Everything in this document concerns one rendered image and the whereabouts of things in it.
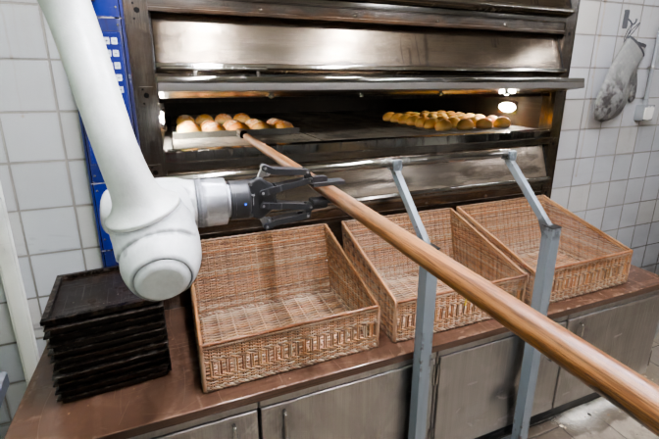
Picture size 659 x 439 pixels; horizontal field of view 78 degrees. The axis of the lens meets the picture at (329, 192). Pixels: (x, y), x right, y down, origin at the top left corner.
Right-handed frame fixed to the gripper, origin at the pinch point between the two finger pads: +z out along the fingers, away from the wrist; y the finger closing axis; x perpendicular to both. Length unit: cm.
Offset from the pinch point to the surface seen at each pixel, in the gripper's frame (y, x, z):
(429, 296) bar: 39, -13, 37
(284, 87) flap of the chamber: -20, -58, 8
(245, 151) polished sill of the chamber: 3, -73, -4
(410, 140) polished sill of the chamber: 2, -72, 67
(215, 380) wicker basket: 61, -27, -24
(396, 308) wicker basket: 48, -23, 33
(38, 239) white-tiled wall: 28, -74, -72
